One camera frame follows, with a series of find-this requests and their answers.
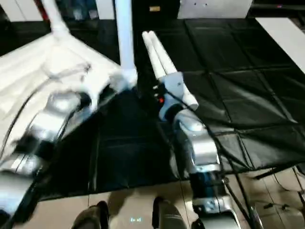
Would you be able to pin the white plastic table leg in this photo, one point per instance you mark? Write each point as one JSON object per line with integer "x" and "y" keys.
{"x": 166, "y": 59}
{"x": 125, "y": 35}
{"x": 152, "y": 52}
{"x": 56, "y": 16}

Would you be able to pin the white plastic table top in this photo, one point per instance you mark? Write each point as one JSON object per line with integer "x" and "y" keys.
{"x": 35, "y": 71}

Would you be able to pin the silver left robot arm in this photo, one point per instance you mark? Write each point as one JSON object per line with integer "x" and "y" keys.
{"x": 47, "y": 119}

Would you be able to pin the small gold label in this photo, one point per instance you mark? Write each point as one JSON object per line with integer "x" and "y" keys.
{"x": 155, "y": 9}

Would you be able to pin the white curved plastic panel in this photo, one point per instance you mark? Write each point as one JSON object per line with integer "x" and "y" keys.
{"x": 214, "y": 8}

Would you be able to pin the dark left robot foot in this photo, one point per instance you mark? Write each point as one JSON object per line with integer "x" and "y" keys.
{"x": 91, "y": 215}

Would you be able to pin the white flat board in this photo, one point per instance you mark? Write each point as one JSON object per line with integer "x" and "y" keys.
{"x": 283, "y": 38}

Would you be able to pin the thin black rod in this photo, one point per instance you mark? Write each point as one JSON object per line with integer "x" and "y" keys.
{"x": 278, "y": 171}

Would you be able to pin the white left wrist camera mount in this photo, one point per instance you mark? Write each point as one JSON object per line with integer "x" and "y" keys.
{"x": 95, "y": 88}

